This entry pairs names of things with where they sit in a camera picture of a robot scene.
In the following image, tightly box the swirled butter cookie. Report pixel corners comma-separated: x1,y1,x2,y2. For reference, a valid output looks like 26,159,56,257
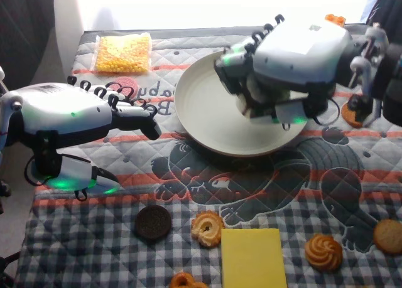
305,233,344,273
190,210,226,248

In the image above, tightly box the dark chocolate sandwich cookie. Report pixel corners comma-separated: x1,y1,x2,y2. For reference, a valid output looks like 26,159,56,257
134,205,173,242

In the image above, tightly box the orange building block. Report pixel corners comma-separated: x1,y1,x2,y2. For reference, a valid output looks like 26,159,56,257
324,13,346,27

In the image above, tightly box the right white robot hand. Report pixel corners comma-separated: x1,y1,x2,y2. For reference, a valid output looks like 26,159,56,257
214,14,356,132

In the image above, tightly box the bag of yellow beads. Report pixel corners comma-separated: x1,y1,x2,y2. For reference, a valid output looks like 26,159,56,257
93,32,153,74

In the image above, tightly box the grey quilt with bear print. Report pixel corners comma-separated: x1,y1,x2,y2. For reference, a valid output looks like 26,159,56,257
14,24,402,288

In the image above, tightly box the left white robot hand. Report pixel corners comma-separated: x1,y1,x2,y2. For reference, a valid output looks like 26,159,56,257
3,75,163,202

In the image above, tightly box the white round plate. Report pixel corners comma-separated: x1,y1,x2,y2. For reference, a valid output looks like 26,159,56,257
174,52,310,157

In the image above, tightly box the grey curtain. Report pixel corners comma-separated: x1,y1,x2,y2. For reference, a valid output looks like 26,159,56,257
0,0,86,93

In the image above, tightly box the chocolate cupcake with strawberry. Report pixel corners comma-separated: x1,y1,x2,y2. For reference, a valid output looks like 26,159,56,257
237,77,291,119

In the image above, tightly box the pink sandwich cookie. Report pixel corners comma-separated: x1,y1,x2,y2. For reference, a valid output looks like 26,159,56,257
107,76,137,96

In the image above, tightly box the dark hanging fabric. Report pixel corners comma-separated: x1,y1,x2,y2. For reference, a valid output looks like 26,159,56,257
366,0,402,47

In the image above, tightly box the pretzel shaped butter cookie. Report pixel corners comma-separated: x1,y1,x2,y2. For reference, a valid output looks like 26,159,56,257
169,271,210,288

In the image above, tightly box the round tan biscuit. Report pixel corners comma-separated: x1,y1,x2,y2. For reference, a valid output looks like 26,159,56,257
341,103,366,129
372,218,402,257

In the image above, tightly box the black stand leg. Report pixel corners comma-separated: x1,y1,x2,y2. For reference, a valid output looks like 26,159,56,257
0,252,20,288

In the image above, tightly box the yellow sticky note pad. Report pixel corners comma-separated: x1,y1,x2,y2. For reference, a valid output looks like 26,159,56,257
220,228,288,288

